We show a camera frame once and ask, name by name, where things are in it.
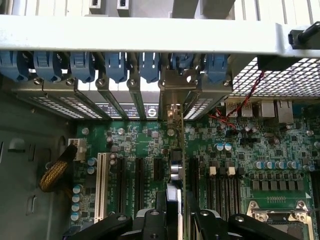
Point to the black ram slot white latch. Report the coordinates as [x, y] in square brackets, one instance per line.
[211, 190]
[229, 192]

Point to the silver usb port block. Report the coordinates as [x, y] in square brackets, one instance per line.
[238, 110]

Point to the silver cpu socket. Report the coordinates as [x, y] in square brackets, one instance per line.
[275, 220]

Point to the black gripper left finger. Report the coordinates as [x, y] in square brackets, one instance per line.
[150, 225]

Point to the grey parts rack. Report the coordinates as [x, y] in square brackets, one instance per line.
[150, 6]

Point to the silver ethernet port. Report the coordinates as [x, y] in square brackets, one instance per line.
[285, 110]

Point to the silver rear port block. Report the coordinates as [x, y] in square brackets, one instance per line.
[267, 108]

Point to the white expansion slot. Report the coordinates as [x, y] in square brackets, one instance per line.
[101, 187]

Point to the white power connector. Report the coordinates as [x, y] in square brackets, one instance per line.
[81, 150]

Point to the grey metal pc case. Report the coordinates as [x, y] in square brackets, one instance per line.
[30, 150]

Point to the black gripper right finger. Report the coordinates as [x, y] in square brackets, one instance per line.
[207, 225]

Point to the silver bracket screw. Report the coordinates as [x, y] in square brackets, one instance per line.
[100, 81]
[70, 81]
[37, 80]
[131, 81]

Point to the short black expansion slot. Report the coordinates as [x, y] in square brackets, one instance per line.
[158, 168]

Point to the green motherboard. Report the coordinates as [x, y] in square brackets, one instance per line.
[262, 150]

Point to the black label sticker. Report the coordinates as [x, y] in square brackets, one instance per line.
[130, 111]

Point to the perforated metal slot cover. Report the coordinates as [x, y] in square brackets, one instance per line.
[200, 105]
[50, 106]
[82, 107]

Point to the long black expansion slot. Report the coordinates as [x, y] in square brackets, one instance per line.
[122, 185]
[195, 182]
[139, 185]

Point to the blue slot retention clip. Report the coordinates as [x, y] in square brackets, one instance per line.
[82, 66]
[15, 65]
[149, 67]
[47, 66]
[116, 66]
[182, 62]
[217, 68]

